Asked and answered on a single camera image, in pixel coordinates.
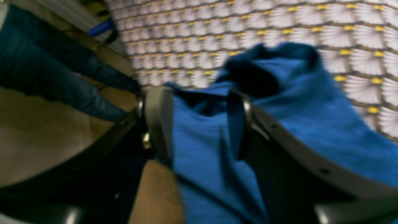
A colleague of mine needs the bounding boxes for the blue handled clamp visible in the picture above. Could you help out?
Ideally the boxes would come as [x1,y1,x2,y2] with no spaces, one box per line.
[87,18,118,45]

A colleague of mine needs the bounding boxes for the fan-patterned tablecloth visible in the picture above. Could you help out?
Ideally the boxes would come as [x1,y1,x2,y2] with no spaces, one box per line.
[106,0,398,142]

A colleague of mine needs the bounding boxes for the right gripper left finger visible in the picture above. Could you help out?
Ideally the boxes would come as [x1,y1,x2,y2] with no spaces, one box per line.
[1,86,174,224]

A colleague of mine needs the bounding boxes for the person's leg in jeans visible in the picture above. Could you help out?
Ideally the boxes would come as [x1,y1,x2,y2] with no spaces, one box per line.
[0,0,141,123]

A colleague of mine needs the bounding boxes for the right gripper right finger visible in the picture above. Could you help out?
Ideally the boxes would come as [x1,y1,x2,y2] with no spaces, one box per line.
[227,89,398,224]

